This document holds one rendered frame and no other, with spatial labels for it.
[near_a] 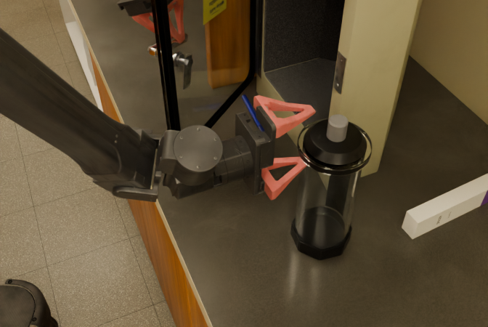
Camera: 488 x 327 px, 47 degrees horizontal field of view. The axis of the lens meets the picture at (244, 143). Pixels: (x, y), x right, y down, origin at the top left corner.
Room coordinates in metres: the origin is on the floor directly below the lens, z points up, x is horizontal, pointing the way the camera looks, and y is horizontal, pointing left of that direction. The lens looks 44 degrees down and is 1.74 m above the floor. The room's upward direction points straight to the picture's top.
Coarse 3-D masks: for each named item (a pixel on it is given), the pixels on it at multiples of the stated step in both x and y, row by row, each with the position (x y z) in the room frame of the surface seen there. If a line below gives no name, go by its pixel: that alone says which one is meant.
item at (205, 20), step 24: (168, 0) 0.74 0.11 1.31; (192, 0) 0.79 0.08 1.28; (216, 0) 0.85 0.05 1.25; (240, 0) 0.92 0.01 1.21; (192, 24) 0.79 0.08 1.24; (216, 24) 0.85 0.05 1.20; (240, 24) 0.92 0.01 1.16; (192, 48) 0.78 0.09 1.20; (216, 48) 0.85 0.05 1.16; (240, 48) 0.92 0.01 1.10; (192, 72) 0.78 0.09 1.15; (216, 72) 0.84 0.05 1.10; (240, 72) 0.92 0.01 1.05; (192, 96) 0.77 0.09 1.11; (216, 96) 0.84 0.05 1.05; (168, 120) 0.71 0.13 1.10; (192, 120) 0.77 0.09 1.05
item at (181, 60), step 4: (180, 56) 0.75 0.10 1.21; (188, 56) 0.74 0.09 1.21; (176, 60) 0.74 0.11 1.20; (180, 60) 0.74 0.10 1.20; (184, 60) 0.73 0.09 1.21; (188, 60) 0.74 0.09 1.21; (192, 60) 0.74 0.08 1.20; (180, 64) 0.74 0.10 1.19; (184, 64) 0.73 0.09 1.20; (188, 64) 0.73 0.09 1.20; (184, 68) 0.73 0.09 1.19; (188, 68) 0.74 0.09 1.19; (184, 72) 0.73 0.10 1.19; (188, 72) 0.74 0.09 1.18; (184, 76) 0.73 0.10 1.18; (188, 76) 0.74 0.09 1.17; (184, 80) 0.73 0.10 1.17; (188, 80) 0.74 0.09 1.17; (184, 84) 0.73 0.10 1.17; (188, 84) 0.74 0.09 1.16; (184, 88) 0.73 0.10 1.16
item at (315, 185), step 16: (304, 128) 0.62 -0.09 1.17; (368, 144) 0.59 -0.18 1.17; (304, 176) 0.57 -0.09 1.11; (320, 176) 0.55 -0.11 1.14; (336, 176) 0.54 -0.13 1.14; (352, 176) 0.55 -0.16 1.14; (304, 192) 0.57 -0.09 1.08; (320, 192) 0.55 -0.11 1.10; (336, 192) 0.54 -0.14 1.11; (352, 192) 0.56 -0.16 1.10; (304, 208) 0.56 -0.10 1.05; (320, 208) 0.55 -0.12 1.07; (336, 208) 0.55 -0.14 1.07; (352, 208) 0.57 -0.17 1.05; (304, 224) 0.56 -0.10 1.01; (320, 224) 0.55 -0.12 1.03; (336, 224) 0.55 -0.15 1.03; (304, 240) 0.56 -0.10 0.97; (320, 240) 0.55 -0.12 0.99; (336, 240) 0.55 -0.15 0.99
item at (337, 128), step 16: (320, 128) 0.61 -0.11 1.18; (336, 128) 0.58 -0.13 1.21; (352, 128) 0.61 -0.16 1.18; (304, 144) 0.58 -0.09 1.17; (320, 144) 0.57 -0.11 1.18; (336, 144) 0.57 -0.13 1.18; (352, 144) 0.57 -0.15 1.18; (320, 160) 0.55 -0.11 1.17; (336, 160) 0.55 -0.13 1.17; (352, 160) 0.55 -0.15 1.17
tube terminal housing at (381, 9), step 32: (352, 0) 0.71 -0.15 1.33; (384, 0) 0.72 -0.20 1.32; (416, 0) 0.74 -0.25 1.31; (352, 32) 0.70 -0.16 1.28; (384, 32) 0.72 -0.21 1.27; (352, 64) 0.70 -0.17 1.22; (384, 64) 0.73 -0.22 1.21; (352, 96) 0.71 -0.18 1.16; (384, 96) 0.73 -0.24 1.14; (384, 128) 0.74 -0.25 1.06
